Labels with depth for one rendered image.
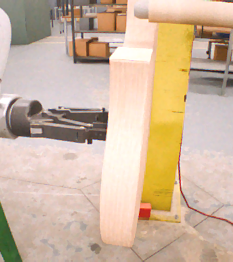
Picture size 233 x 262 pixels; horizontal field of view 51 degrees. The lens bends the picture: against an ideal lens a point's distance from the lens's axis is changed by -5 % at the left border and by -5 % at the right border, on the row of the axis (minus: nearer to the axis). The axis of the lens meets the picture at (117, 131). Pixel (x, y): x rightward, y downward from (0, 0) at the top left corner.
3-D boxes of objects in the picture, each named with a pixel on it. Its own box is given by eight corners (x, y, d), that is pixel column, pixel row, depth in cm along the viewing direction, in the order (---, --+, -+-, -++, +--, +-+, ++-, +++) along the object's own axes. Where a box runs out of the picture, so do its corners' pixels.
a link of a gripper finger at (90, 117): (48, 129, 50) (48, 126, 51) (105, 127, 52) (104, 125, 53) (47, 109, 48) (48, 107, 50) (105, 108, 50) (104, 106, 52)
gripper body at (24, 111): (30, 128, 55) (70, 132, 53) (9, 142, 47) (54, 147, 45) (28, 94, 52) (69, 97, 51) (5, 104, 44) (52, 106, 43)
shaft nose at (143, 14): (150, 9, 33) (149, -4, 31) (148, 23, 33) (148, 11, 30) (135, 9, 33) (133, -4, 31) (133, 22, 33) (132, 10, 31)
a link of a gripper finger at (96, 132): (82, 125, 43) (77, 132, 41) (112, 128, 43) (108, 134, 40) (83, 134, 44) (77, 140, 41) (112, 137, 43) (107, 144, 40)
